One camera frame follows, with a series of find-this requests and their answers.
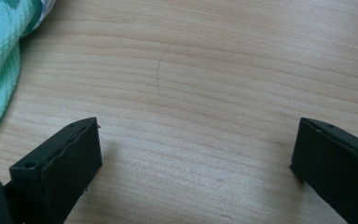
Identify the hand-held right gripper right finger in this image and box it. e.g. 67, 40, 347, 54
289, 117, 358, 224

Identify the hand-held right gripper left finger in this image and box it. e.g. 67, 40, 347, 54
3, 117, 103, 224

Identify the white patterned cloth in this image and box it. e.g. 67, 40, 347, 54
27, 0, 57, 34

